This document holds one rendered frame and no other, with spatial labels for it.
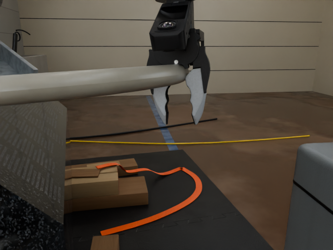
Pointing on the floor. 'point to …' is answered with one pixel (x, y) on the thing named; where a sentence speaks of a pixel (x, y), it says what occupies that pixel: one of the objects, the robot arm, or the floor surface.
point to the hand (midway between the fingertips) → (179, 117)
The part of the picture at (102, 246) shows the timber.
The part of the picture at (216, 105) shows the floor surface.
